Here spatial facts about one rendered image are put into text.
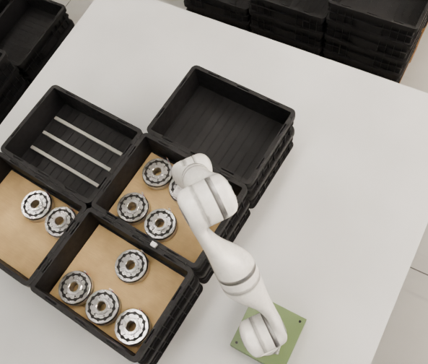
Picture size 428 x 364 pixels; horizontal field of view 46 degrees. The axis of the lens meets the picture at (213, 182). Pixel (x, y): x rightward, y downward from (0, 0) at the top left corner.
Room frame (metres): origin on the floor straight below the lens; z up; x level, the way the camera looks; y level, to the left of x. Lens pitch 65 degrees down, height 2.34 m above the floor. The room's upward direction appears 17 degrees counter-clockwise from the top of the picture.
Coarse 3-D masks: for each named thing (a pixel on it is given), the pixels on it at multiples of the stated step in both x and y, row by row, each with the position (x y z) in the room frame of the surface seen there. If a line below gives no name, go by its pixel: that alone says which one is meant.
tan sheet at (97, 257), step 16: (96, 240) 0.61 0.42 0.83; (112, 240) 0.60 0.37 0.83; (80, 256) 0.58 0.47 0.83; (96, 256) 0.56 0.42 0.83; (112, 256) 0.55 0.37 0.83; (64, 272) 0.54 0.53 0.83; (96, 272) 0.51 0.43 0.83; (112, 272) 0.50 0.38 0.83; (160, 272) 0.45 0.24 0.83; (176, 272) 0.44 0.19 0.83; (96, 288) 0.46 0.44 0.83; (112, 288) 0.45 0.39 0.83; (128, 288) 0.43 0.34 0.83; (144, 288) 0.42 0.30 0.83; (160, 288) 0.40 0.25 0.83; (176, 288) 0.39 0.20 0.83; (128, 304) 0.39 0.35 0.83; (144, 304) 0.37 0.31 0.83; (160, 304) 0.36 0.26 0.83; (112, 336) 0.31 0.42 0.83
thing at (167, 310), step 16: (80, 224) 0.64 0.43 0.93; (112, 224) 0.61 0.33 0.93; (64, 240) 0.60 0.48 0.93; (144, 240) 0.53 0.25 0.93; (192, 272) 0.39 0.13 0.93; (32, 288) 0.49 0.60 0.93; (80, 320) 0.36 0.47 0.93; (160, 320) 0.29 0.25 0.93; (96, 336) 0.30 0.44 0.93; (144, 352) 0.22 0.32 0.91
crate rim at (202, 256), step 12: (168, 144) 0.82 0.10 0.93; (120, 168) 0.79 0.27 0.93; (108, 180) 0.76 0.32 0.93; (228, 180) 0.64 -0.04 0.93; (240, 192) 0.59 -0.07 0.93; (96, 204) 0.69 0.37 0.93; (108, 216) 0.64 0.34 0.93; (132, 228) 0.58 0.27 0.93; (156, 240) 0.52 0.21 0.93; (168, 252) 0.47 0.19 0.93; (204, 252) 0.44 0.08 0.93; (192, 264) 0.42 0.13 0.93
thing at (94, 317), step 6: (96, 294) 0.44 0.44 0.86; (102, 294) 0.43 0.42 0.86; (108, 294) 0.43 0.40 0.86; (114, 294) 0.42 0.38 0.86; (90, 300) 0.42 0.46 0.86; (108, 300) 0.41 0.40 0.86; (114, 300) 0.40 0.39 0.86; (90, 306) 0.41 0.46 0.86; (114, 306) 0.38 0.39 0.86; (90, 312) 0.39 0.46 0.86; (108, 312) 0.37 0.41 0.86; (114, 312) 0.37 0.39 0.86; (90, 318) 0.37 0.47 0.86; (96, 318) 0.37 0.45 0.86; (102, 318) 0.36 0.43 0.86; (108, 318) 0.35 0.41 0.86
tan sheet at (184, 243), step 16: (128, 192) 0.75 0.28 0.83; (144, 192) 0.73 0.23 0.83; (160, 192) 0.71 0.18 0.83; (112, 208) 0.71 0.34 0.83; (160, 208) 0.66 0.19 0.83; (176, 208) 0.64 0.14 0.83; (160, 224) 0.61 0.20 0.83; (176, 240) 0.54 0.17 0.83; (192, 240) 0.52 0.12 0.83; (192, 256) 0.47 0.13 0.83
